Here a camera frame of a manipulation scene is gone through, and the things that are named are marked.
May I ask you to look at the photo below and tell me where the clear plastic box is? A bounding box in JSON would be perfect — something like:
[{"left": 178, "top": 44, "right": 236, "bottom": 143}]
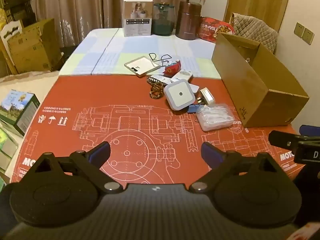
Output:
[{"left": 195, "top": 103, "right": 235, "bottom": 132}]

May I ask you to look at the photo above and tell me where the long white remote control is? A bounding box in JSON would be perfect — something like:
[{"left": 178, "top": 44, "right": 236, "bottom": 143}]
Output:
[{"left": 150, "top": 74, "right": 173, "bottom": 84}]

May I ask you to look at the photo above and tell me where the red round cartoon toy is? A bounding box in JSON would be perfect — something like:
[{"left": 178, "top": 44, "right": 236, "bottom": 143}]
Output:
[{"left": 162, "top": 59, "right": 182, "bottom": 78}]

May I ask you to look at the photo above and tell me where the cardboard box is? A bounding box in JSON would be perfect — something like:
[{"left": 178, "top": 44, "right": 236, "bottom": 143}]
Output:
[{"left": 211, "top": 32, "right": 310, "bottom": 128}]

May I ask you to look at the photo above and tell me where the quilted beige chair cover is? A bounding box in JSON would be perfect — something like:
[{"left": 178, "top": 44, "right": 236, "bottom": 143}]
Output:
[{"left": 229, "top": 12, "right": 279, "bottom": 54}]

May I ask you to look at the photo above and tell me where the green printed box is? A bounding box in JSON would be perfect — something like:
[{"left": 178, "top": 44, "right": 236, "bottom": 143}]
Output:
[{"left": 0, "top": 89, "right": 40, "bottom": 137}]

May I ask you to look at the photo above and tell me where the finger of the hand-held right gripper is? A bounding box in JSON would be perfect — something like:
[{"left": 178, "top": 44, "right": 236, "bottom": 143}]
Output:
[
  {"left": 269, "top": 130, "right": 304, "bottom": 151},
  {"left": 300, "top": 124, "right": 320, "bottom": 137}
]

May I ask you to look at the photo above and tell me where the white scalloped cardboard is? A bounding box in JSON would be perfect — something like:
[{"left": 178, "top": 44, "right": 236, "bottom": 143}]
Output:
[{"left": 0, "top": 20, "right": 24, "bottom": 74}]

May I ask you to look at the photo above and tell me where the white square tray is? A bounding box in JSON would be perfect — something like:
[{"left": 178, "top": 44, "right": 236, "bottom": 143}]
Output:
[{"left": 124, "top": 55, "right": 160, "bottom": 77}]

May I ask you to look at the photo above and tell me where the square white night light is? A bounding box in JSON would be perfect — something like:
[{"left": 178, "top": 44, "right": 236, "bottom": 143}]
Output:
[{"left": 164, "top": 79, "right": 192, "bottom": 111}]

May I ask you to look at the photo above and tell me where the checked pastel tablecloth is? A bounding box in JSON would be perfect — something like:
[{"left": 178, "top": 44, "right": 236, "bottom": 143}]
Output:
[{"left": 59, "top": 27, "right": 223, "bottom": 80}]

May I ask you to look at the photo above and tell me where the red food box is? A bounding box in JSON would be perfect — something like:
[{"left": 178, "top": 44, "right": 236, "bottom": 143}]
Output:
[{"left": 197, "top": 16, "right": 235, "bottom": 43}]

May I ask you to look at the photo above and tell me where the white product box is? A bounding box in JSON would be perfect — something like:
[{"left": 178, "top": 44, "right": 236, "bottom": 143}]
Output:
[{"left": 122, "top": 0, "right": 153, "bottom": 37}]

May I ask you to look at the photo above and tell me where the red printed mat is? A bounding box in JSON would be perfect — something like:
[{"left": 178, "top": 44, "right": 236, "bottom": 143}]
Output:
[{"left": 10, "top": 75, "right": 303, "bottom": 188}]

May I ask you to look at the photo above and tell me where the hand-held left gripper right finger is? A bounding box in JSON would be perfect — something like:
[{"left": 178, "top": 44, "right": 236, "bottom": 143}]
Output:
[{"left": 189, "top": 141, "right": 288, "bottom": 194}]

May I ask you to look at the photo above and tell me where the green glass jar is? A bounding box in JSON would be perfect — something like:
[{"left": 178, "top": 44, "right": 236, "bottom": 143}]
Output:
[{"left": 152, "top": 2, "right": 175, "bottom": 36}]

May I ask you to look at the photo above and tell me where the white plug adapter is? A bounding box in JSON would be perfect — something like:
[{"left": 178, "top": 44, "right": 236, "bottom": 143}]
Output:
[{"left": 196, "top": 87, "right": 215, "bottom": 105}]

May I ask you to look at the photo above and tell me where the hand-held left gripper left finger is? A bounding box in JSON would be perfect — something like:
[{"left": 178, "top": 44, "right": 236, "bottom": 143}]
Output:
[{"left": 29, "top": 141, "right": 123, "bottom": 194}]

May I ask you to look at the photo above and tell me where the yellow plastic bag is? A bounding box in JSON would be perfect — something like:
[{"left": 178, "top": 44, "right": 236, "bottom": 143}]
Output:
[{"left": 0, "top": 6, "right": 12, "bottom": 34}]

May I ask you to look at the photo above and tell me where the brown patterned curtain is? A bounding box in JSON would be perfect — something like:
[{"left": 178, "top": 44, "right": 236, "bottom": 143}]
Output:
[{"left": 25, "top": 0, "right": 193, "bottom": 48}]

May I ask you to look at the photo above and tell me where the brown cardboard carton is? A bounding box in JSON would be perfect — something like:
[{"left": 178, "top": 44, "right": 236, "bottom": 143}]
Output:
[{"left": 7, "top": 19, "right": 63, "bottom": 74}]

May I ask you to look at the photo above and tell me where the green glossy packet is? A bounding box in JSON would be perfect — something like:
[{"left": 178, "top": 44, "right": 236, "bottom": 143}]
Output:
[{"left": 0, "top": 124, "right": 19, "bottom": 173}]

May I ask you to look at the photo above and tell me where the oval white remote control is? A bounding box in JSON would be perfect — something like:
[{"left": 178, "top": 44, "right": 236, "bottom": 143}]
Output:
[{"left": 171, "top": 69, "right": 195, "bottom": 84}]

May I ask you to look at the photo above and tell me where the brown metal thermos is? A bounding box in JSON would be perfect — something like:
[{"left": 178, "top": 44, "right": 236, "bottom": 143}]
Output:
[{"left": 175, "top": 1, "right": 202, "bottom": 40}]

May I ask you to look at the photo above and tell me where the metal wire rack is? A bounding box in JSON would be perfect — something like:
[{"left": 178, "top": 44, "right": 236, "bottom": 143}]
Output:
[{"left": 148, "top": 52, "right": 173, "bottom": 67}]

